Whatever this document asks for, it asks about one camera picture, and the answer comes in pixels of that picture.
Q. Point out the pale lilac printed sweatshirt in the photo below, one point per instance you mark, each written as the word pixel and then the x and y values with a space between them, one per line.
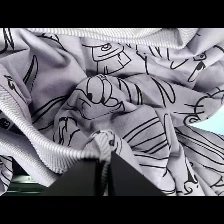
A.
pixel 133 100

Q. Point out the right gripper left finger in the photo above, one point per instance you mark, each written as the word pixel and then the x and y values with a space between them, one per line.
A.
pixel 78 180

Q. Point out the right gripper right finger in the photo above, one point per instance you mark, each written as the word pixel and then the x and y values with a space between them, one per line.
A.
pixel 131 180

